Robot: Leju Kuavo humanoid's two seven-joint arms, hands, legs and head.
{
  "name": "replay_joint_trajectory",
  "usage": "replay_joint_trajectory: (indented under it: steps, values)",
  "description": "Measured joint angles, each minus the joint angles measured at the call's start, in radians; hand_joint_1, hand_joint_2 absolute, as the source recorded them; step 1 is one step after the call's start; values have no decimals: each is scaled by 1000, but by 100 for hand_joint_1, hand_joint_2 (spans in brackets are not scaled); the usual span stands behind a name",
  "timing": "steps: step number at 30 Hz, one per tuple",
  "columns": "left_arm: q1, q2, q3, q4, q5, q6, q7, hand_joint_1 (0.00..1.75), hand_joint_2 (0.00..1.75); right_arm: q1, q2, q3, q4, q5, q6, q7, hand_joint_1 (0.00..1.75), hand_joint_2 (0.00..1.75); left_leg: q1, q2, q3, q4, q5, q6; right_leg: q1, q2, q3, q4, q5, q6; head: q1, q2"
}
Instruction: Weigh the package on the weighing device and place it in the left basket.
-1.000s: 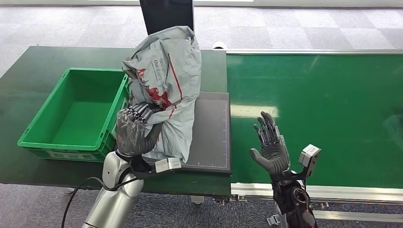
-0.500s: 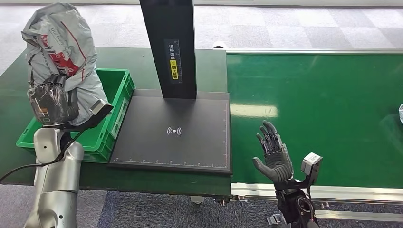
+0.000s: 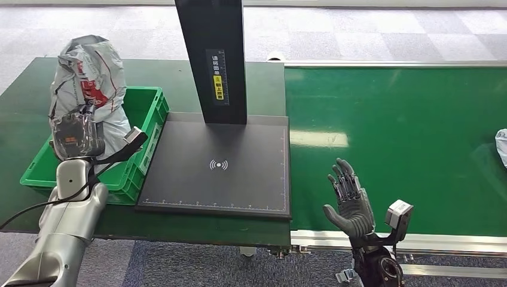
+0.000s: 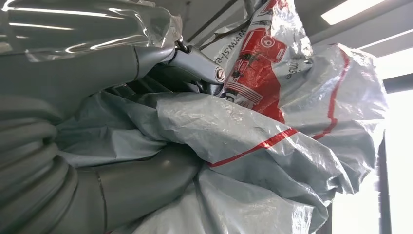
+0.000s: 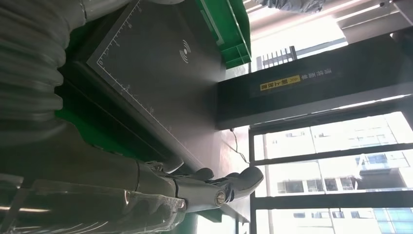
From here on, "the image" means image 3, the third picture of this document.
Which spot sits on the green plastic crate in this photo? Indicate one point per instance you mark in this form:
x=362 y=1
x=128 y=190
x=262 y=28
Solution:
x=150 y=99

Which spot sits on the black yellow column label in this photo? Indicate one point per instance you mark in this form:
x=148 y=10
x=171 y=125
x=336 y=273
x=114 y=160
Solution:
x=218 y=77

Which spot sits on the dark green table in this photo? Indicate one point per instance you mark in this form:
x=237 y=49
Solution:
x=23 y=79

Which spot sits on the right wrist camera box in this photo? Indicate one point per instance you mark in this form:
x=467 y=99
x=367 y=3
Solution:
x=399 y=216

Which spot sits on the aluminium conveyor frame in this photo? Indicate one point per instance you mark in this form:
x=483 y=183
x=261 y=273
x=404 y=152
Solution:
x=317 y=239

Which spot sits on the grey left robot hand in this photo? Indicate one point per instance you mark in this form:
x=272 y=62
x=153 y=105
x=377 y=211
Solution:
x=77 y=136

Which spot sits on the black scale column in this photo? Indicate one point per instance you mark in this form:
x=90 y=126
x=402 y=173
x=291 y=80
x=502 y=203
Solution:
x=214 y=31

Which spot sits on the green conveyor belt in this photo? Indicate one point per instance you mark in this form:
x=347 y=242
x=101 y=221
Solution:
x=416 y=119

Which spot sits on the grey table foot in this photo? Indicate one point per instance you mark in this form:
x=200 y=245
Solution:
x=248 y=251

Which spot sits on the black weighing scale platform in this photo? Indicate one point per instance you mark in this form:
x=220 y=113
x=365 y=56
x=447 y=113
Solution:
x=237 y=178

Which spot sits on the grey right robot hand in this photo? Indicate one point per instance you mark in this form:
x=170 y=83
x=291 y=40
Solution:
x=354 y=214

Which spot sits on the grey mailer bag red print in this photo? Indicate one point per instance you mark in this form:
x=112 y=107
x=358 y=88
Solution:
x=91 y=59

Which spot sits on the pale grey mailer bag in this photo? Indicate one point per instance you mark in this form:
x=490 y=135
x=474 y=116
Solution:
x=502 y=146

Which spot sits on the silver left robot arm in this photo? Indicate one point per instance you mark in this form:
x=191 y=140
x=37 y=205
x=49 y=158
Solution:
x=63 y=229

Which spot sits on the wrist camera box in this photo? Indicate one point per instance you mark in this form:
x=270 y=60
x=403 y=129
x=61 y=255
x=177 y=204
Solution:
x=134 y=136
x=399 y=216

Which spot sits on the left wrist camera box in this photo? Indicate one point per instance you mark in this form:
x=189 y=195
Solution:
x=134 y=136

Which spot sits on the white crate side label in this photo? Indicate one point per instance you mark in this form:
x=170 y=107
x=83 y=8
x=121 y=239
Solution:
x=150 y=148

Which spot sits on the grey conveyor support bracket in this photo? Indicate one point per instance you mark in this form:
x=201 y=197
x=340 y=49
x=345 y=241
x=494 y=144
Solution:
x=435 y=271

